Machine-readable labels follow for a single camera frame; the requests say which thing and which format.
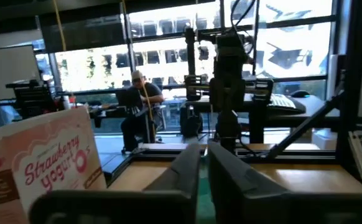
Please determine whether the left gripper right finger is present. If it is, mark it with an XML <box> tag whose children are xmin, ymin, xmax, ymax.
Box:
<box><xmin>208</xmin><ymin>143</ymin><xmax>297</xmax><ymax>224</ymax></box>

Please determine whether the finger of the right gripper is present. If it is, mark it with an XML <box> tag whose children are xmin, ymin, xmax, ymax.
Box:
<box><xmin>183</xmin><ymin>73</ymin><xmax>202</xmax><ymax>102</ymax></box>
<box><xmin>253</xmin><ymin>78</ymin><xmax>274</xmax><ymax>104</ymax></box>

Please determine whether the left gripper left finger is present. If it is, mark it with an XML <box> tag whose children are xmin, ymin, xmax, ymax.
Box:
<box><xmin>115</xmin><ymin>143</ymin><xmax>202</xmax><ymax>224</ymax></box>

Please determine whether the pink strawberry yogurt cereal box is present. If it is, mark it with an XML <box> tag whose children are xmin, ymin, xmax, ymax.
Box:
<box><xmin>0</xmin><ymin>105</ymin><xmax>108</xmax><ymax>224</ymax></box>

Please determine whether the white keyboard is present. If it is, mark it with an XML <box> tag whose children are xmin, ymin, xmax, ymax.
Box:
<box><xmin>269</xmin><ymin>93</ymin><xmax>306</xmax><ymax>114</ymax></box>

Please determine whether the black computer mouse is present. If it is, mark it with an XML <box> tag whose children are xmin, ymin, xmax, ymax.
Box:
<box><xmin>290</xmin><ymin>90</ymin><xmax>311</xmax><ymax>98</ymax></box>

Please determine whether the black desk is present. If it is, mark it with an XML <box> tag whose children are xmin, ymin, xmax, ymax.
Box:
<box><xmin>183</xmin><ymin>94</ymin><xmax>341</xmax><ymax>128</ymax></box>

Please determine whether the person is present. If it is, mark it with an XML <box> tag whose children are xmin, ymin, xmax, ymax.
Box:
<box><xmin>120</xmin><ymin>70</ymin><xmax>166</xmax><ymax>154</ymax></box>

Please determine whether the black laptop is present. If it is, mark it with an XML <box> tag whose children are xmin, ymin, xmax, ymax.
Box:
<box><xmin>115</xmin><ymin>88</ymin><xmax>143</xmax><ymax>108</ymax></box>

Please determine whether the white box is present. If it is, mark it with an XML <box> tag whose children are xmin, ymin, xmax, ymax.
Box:
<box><xmin>311</xmin><ymin>129</ymin><xmax>339</xmax><ymax>151</ymax></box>

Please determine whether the black equipment rack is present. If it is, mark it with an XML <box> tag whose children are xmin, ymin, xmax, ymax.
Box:
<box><xmin>5</xmin><ymin>79</ymin><xmax>58</xmax><ymax>119</ymax></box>

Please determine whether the whiteboard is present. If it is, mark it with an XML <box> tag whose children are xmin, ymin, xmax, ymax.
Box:
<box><xmin>0</xmin><ymin>45</ymin><xmax>42</xmax><ymax>101</ymax></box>

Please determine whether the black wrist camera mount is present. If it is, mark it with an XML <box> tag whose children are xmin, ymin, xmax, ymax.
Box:
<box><xmin>214</xmin><ymin>30</ymin><xmax>248</xmax><ymax>78</ymax></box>

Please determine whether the white bracket strip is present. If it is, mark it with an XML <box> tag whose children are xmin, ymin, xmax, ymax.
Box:
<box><xmin>347</xmin><ymin>130</ymin><xmax>362</xmax><ymax>186</ymax></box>

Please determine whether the hanging yellow cable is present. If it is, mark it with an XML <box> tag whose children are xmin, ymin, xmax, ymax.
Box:
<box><xmin>52</xmin><ymin>0</ymin><xmax>67</xmax><ymax>52</ymax></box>

